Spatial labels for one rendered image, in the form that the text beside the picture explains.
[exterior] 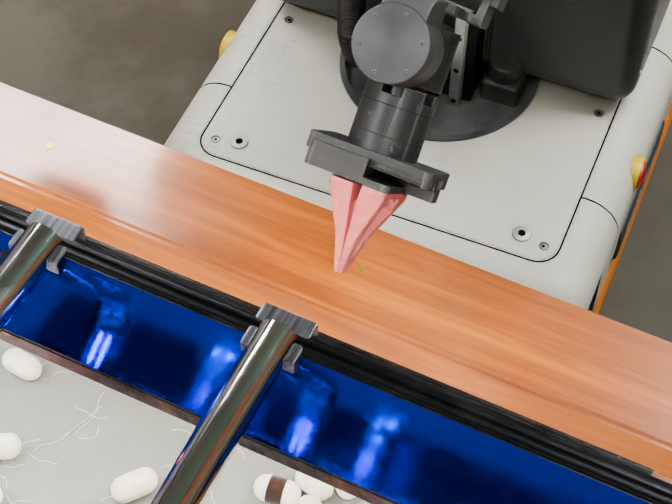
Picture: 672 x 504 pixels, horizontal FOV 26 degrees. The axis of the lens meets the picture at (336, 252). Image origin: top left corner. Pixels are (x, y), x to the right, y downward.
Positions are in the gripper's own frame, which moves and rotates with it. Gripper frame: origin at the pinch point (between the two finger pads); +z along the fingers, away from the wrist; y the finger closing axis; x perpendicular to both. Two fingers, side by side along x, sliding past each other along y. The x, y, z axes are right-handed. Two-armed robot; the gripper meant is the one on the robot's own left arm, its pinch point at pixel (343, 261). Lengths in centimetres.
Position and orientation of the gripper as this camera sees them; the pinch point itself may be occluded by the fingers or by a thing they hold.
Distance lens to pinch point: 114.0
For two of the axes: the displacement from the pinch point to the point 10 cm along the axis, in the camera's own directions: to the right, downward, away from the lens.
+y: 9.0, 3.5, -2.7
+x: 3.0, -0.4, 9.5
